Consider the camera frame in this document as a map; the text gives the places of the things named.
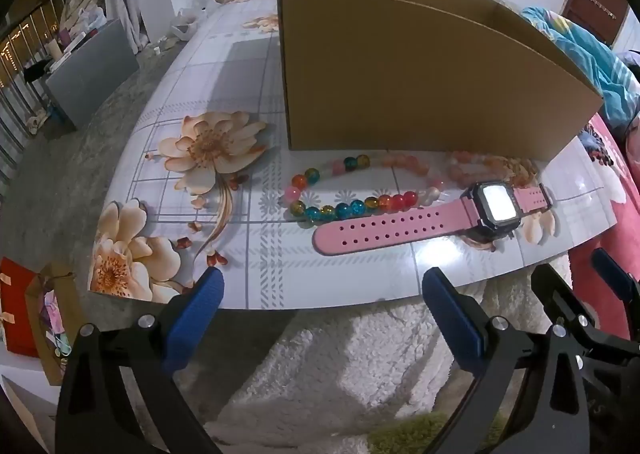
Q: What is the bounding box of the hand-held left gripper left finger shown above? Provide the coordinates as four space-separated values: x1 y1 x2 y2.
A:
56 265 226 454

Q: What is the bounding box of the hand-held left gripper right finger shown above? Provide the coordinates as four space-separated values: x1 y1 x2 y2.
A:
422 267 601 454

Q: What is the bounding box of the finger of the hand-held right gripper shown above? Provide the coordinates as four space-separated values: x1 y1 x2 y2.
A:
530 263 597 351
587 248 640 361

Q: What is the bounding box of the pink strap digital watch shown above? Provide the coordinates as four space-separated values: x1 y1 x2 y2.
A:
312 181 553 260

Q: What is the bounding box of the pink orange bead bracelet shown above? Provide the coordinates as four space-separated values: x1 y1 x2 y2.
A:
447 151 538 190

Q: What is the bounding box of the multicoloured bead bracelet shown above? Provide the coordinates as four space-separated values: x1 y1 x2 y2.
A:
284 154 443 227

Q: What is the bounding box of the brown cardboard box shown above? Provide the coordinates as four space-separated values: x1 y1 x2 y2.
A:
276 0 606 165

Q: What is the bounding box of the pink floral blanket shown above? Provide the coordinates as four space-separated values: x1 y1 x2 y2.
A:
567 114 640 340

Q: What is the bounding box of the green mat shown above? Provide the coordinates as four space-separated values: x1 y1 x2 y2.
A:
370 409 506 454

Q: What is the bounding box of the small open cardboard carton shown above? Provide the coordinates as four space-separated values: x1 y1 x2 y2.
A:
25 264 81 385

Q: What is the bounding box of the red bag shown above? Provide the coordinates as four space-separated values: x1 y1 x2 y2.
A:
0 258 41 357

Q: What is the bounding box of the blue patterned blanket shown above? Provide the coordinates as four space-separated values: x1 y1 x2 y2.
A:
520 6 640 122

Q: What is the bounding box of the metal railing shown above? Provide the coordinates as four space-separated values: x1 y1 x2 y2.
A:
0 0 66 175

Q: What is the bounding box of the white plastic bag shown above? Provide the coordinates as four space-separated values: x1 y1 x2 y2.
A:
172 0 221 40

